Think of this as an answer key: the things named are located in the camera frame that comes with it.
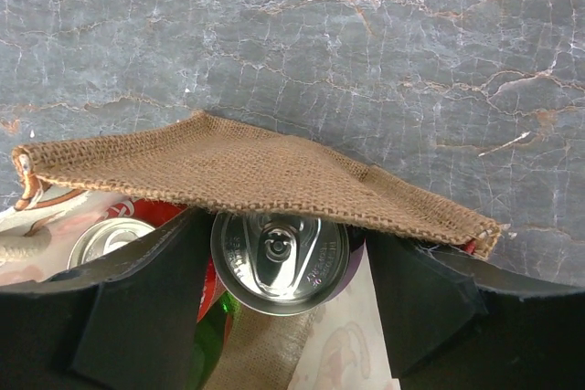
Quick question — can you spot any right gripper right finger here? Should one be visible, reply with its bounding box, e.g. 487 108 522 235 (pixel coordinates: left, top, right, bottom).
366 231 584 389

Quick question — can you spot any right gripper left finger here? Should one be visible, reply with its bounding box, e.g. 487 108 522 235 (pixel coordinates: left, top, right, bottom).
1 208 213 389

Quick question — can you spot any burlap canvas bag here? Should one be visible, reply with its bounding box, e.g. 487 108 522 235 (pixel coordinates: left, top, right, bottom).
1 111 501 389

